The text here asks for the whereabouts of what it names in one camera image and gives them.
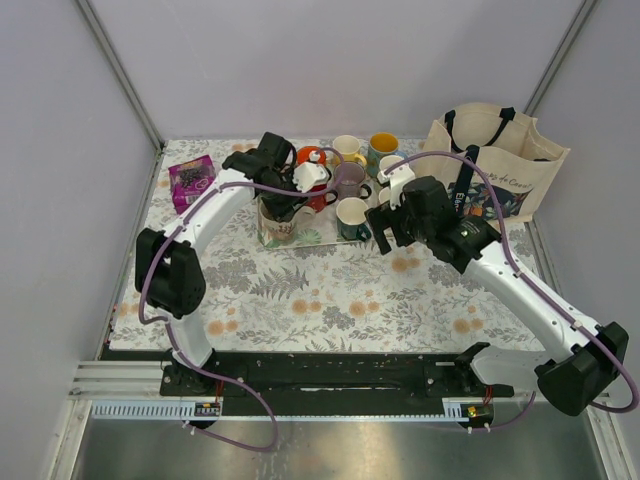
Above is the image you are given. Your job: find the red mug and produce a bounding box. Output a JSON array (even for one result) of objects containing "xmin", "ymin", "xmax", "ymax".
[{"xmin": 306, "ymin": 192, "xmax": 338, "ymax": 213}]

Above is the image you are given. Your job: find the purple cable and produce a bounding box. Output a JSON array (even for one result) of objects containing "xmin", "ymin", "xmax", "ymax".
[
  {"xmin": 379, "ymin": 149, "xmax": 640, "ymax": 435},
  {"xmin": 137, "ymin": 146, "xmax": 346, "ymax": 454}
]

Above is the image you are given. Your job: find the pink faceted mug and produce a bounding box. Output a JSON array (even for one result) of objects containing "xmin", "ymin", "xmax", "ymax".
[{"xmin": 378, "ymin": 187, "xmax": 391, "ymax": 205}]

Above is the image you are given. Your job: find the white cable duct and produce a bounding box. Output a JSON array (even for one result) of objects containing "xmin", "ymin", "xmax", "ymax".
[{"xmin": 89, "ymin": 397, "xmax": 496, "ymax": 424}]

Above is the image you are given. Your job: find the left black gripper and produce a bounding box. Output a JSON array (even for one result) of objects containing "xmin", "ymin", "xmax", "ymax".
[{"xmin": 260, "ymin": 168, "xmax": 312, "ymax": 222}]

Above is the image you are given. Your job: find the leaf print tray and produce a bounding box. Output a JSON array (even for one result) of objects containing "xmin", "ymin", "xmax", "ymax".
[{"xmin": 268, "ymin": 173, "xmax": 381, "ymax": 249}]

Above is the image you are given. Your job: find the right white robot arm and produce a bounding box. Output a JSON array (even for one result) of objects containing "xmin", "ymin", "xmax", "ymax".
[{"xmin": 365, "ymin": 176, "xmax": 629, "ymax": 416}]

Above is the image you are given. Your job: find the floral tablecloth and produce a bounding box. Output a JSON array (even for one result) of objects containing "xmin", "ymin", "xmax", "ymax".
[{"xmin": 109, "ymin": 137, "xmax": 561, "ymax": 357}]

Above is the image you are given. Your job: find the cream floral mug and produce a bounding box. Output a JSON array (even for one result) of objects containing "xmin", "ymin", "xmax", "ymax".
[{"xmin": 257, "ymin": 200, "xmax": 316, "ymax": 248}]

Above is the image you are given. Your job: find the dark green mug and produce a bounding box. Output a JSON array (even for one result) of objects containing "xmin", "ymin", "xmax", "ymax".
[{"xmin": 336, "ymin": 197, "xmax": 372, "ymax": 242}]

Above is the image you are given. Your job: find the yellow mug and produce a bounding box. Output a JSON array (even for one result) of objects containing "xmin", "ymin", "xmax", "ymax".
[{"xmin": 332, "ymin": 135, "xmax": 367, "ymax": 167}]

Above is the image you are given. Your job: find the light green mug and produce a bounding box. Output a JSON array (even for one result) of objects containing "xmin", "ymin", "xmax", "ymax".
[{"xmin": 376, "ymin": 155, "xmax": 405, "ymax": 187}]

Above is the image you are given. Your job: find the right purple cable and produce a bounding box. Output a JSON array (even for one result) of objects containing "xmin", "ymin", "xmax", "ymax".
[{"xmin": 379, "ymin": 149, "xmax": 640, "ymax": 435}]

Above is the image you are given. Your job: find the purple snack box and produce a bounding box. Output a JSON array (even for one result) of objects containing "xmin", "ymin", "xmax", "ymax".
[{"xmin": 169, "ymin": 155, "xmax": 216, "ymax": 214}]

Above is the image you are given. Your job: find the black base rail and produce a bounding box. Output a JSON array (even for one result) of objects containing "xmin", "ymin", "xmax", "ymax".
[{"xmin": 160, "ymin": 351, "xmax": 514, "ymax": 411}]

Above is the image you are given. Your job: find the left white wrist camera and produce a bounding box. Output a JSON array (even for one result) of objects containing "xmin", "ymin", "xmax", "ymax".
[{"xmin": 293, "ymin": 149, "xmax": 331, "ymax": 194}]

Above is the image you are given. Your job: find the blue floral mug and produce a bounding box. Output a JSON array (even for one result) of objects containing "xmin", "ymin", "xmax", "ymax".
[{"xmin": 366, "ymin": 132, "xmax": 407, "ymax": 177}]

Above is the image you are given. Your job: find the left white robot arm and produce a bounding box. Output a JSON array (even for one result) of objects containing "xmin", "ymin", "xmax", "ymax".
[{"xmin": 134, "ymin": 132, "xmax": 328, "ymax": 395}]

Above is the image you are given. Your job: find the mauve purple mug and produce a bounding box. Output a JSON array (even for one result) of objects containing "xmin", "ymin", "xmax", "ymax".
[{"xmin": 333, "ymin": 162, "xmax": 372, "ymax": 200}]

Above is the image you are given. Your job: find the beige canvas tote bag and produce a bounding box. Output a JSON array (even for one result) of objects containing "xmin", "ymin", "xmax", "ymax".
[{"xmin": 411, "ymin": 103, "xmax": 570, "ymax": 222}]

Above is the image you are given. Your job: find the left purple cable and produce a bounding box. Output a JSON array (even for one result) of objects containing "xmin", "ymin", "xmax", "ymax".
[{"xmin": 137, "ymin": 146, "xmax": 346, "ymax": 454}]

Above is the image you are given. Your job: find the orange mug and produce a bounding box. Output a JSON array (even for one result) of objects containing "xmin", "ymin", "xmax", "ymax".
[{"xmin": 296, "ymin": 146, "xmax": 329, "ymax": 167}]

